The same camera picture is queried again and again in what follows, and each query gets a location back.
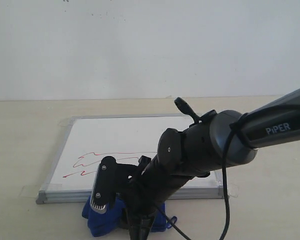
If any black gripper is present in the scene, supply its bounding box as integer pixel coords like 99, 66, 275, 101
116, 154, 195, 221

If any blue microfiber cloth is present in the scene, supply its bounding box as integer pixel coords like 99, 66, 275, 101
81, 196, 172, 237

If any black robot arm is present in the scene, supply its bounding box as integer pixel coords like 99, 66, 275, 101
120, 89, 300, 221

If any white board with aluminium frame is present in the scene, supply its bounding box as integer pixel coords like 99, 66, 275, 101
35, 112, 230, 205

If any clear tape front right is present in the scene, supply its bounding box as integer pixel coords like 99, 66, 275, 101
216, 181, 240, 199

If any black cable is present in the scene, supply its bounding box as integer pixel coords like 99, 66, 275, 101
162, 96, 300, 240

